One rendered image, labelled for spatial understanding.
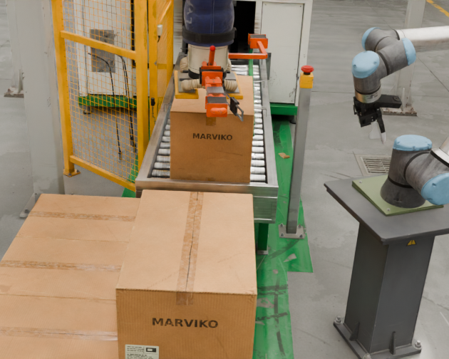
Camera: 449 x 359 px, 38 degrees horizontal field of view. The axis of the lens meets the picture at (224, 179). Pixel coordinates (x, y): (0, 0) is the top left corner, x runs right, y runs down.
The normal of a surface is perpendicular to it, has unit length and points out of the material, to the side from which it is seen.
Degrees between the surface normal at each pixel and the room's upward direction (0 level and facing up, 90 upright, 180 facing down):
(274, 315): 0
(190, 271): 0
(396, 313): 90
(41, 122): 90
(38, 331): 0
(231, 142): 90
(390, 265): 90
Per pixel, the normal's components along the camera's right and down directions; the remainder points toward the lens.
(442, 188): 0.25, 0.56
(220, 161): -0.03, 0.45
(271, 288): 0.04, -0.89
